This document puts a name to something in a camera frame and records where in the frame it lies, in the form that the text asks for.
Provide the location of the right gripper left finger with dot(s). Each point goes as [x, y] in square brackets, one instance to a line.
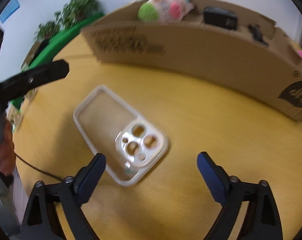
[41, 219]

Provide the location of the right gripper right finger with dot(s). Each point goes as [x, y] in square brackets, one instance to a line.
[262, 220]

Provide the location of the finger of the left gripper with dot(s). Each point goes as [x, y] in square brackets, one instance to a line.
[20, 84]

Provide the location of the clear beige phone case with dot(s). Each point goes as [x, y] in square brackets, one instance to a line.
[131, 144]

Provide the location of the pig plush toy green hair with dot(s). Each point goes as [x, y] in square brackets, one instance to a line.
[164, 10]

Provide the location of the black sunglasses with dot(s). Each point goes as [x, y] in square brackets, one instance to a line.
[257, 34]

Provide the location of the black product box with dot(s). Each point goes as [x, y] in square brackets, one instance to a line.
[220, 18]

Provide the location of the operator hand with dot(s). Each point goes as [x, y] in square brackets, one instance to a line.
[7, 151]

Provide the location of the green potted plant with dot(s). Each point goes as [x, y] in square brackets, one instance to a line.
[73, 12]

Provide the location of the brown cardboard box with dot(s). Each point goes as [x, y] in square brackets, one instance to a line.
[231, 58]

